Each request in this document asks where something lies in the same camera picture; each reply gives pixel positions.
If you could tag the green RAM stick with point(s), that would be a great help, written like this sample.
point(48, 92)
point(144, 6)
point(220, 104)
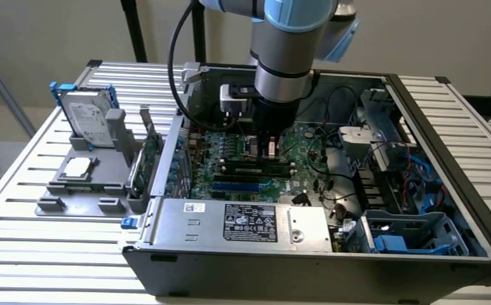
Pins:
point(250, 172)

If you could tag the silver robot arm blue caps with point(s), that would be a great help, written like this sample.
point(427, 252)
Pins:
point(279, 47)

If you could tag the blue plastic disk bay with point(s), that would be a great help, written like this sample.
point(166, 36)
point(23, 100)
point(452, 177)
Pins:
point(414, 232)

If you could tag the black open PC case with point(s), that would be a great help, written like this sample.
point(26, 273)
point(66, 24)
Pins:
point(296, 273)

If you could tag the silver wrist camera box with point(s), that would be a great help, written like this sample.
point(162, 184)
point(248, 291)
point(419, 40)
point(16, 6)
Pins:
point(232, 100)

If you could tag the grey parts rack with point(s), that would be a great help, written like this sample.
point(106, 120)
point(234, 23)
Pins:
point(79, 190)

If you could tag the green motherboard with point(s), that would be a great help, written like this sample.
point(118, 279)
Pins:
point(228, 149)

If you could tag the silver CPU chip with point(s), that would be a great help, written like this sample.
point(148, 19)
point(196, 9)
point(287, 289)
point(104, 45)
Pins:
point(78, 166)

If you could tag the metal slat table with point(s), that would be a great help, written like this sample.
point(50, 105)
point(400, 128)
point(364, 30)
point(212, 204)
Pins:
point(50, 254)

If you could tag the blue expansion slot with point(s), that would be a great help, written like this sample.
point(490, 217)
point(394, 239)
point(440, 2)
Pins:
point(239, 187)

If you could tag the silver power supply unit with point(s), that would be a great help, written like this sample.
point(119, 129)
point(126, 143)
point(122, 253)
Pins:
point(211, 225)

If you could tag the blue case latch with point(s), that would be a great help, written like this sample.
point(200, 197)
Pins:
point(128, 222)

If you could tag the black metal post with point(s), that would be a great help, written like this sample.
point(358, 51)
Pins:
point(135, 28)
point(199, 35)

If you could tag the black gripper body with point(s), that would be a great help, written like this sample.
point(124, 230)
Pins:
point(276, 114)

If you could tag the hard disk in blue bracket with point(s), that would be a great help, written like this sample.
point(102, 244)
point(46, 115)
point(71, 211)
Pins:
point(88, 117)

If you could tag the green graphics card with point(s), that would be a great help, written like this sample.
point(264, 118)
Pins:
point(146, 159)

